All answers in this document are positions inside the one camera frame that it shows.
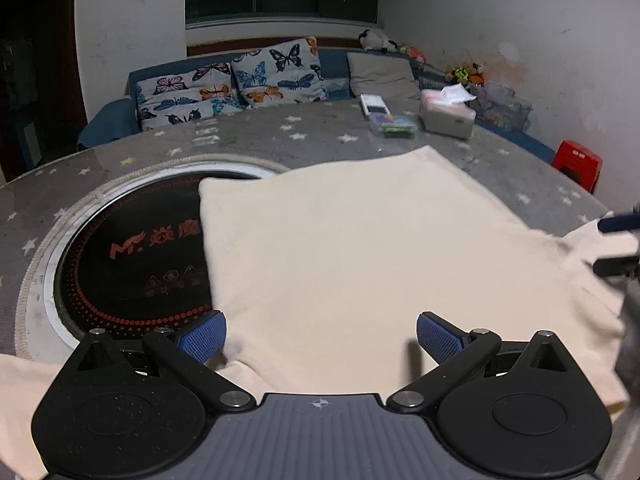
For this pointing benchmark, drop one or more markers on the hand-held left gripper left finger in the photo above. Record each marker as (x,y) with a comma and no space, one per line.
(202,335)

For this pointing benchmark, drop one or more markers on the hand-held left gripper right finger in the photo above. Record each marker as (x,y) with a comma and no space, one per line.
(440,337)

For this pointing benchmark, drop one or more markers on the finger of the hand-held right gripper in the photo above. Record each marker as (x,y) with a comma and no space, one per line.
(617,266)
(620,222)

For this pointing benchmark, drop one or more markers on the cream sweatshirt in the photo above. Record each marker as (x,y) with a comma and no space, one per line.
(350,240)

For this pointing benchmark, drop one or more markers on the red plastic stool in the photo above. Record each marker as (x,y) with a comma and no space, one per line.
(577,162)

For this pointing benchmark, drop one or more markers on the round black induction cooktop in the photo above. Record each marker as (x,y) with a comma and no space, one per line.
(125,270)

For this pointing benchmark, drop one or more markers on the clear plastic storage container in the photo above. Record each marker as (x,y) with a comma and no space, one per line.
(505,105)

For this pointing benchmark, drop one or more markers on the beige tissue box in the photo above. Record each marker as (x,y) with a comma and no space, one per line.
(447,120)

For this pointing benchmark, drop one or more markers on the clear box of colourful items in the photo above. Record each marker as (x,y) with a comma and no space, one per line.
(392,126)

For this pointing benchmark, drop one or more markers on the grey star tablecloth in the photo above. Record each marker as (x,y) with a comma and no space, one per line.
(325,135)

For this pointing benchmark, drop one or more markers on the blue sofa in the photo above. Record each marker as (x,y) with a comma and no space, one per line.
(107,120)

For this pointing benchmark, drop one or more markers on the wide butterfly print cushion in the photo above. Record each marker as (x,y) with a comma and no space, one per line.
(185,97)

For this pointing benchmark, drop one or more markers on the white remote control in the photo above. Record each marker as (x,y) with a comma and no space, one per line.
(375,106)

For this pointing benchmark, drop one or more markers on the orange plush toy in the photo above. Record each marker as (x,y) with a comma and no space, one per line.
(412,53)

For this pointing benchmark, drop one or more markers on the plain grey cushion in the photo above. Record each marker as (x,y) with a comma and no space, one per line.
(382,75)

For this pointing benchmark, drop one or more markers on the square butterfly print cushion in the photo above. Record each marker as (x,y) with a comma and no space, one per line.
(280,72)

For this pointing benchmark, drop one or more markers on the white and black plush toy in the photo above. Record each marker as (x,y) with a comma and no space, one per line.
(377,40)

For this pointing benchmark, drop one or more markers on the brown framed doorway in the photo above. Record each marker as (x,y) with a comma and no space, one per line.
(40,60)

